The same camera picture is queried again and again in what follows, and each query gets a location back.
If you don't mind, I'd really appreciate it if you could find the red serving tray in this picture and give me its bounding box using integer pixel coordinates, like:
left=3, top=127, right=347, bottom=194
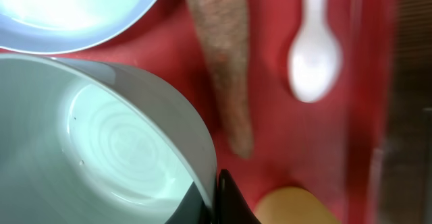
left=1, top=0, right=396, bottom=223

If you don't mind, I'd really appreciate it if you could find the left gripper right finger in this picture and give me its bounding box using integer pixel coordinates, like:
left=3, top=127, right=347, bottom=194
left=216, top=169, right=261, bottom=224

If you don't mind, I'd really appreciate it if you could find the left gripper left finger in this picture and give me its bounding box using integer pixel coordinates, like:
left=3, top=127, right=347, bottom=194
left=165, top=183, right=211, bottom=224

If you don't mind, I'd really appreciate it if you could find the white plastic spoon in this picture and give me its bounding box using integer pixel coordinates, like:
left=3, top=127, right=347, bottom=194
left=287, top=0, right=342, bottom=103

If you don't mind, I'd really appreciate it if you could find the green bowl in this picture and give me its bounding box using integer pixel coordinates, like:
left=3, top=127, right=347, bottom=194
left=1, top=53, right=217, bottom=224

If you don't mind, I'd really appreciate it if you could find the large light blue plate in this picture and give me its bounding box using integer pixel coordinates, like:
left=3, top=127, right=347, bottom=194
left=1, top=0, right=157, bottom=55

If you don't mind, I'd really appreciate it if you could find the yellow cup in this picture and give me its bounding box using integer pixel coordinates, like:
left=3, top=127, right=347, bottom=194
left=254, top=187, right=340, bottom=224

